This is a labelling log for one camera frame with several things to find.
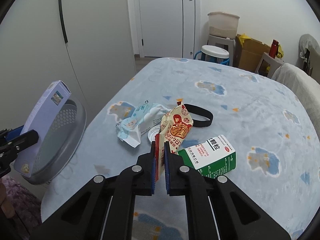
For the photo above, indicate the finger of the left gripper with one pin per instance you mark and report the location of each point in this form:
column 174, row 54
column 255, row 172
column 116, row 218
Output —
column 20, row 143
column 13, row 133

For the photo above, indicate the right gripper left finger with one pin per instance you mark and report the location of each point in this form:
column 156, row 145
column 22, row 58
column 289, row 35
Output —
column 147, row 177

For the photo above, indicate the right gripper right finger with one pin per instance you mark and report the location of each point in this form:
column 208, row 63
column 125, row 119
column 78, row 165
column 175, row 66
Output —
column 175, row 183

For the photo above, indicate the lavender rectangular box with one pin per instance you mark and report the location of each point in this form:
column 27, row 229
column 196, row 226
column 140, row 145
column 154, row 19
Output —
column 40, row 120

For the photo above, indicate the round white lid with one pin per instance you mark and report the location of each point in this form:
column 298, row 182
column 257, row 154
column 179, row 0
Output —
column 153, row 132

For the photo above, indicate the green white medicine box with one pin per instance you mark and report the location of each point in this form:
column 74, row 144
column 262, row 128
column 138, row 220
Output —
column 212, row 158

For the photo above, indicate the red tiger snack bag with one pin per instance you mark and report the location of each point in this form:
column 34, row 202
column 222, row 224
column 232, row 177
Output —
column 174, row 127

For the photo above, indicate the blue wet wipes pack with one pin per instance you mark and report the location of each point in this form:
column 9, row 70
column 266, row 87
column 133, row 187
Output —
column 143, row 118

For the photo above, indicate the black elastic band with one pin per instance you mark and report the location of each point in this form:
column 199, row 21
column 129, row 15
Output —
column 207, row 116

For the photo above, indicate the grey perforated trash basket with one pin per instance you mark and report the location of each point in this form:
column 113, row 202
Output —
column 60, row 143

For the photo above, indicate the light blue patterned bedspread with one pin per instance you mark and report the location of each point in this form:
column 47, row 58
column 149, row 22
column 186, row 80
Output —
column 277, row 147

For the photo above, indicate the white wardrobe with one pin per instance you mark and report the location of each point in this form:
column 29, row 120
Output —
column 95, row 64

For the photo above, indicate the white lidded blue bucket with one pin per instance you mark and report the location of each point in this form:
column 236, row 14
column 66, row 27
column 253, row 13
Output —
column 213, row 54

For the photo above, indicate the brown cardboard box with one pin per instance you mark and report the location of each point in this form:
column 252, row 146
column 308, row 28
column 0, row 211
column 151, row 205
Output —
column 248, row 56

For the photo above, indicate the grey plastic stool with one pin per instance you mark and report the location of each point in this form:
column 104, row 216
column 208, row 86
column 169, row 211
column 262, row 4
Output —
column 225, row 43

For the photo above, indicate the white side stool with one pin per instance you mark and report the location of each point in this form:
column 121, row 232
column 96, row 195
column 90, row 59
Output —
column 268, row 65

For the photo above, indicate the yellow plastic bag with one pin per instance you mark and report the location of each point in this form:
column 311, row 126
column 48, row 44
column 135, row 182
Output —
column 242, row 38

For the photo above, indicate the red water bottle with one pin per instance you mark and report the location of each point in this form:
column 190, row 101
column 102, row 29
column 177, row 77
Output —
column 274, row 49

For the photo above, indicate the translucent storage bin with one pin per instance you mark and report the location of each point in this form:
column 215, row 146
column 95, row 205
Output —
column 223, row 24

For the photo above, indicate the beige pillow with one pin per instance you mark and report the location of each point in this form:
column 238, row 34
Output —
column 303, row 86

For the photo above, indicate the white door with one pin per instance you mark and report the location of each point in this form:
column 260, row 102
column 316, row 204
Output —
column 167, row 28

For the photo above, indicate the grey chair with clothes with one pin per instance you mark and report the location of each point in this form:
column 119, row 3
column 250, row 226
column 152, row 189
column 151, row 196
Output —
column 309, row 52

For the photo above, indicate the black wardrobe handle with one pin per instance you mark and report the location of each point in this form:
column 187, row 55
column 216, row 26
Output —
column 62, row 22

